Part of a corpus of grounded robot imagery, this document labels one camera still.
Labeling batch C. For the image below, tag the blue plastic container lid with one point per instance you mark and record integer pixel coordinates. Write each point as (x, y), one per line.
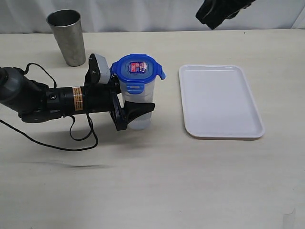
(135, 71)

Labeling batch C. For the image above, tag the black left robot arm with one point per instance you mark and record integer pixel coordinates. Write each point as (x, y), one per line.
(36, 102)

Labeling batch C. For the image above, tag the white backdrop curtain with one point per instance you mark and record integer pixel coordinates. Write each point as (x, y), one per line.
(29, 16)

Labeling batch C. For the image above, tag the stainless steel tumbler cup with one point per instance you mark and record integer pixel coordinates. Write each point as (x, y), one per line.
(66, 28)

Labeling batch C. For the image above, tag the clear plastic tall container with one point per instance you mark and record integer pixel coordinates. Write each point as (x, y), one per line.
(138, 100)

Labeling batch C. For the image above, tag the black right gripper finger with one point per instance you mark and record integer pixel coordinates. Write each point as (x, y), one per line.
(220, 10)
(207, 10)

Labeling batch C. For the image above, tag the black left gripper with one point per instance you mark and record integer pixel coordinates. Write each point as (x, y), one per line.
(103, 98)

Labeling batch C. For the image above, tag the white rectangular plastic tray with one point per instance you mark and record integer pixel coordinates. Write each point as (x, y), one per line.
(217, 103)

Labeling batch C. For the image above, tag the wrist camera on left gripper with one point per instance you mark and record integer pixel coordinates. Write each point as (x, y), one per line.
(104, 72)

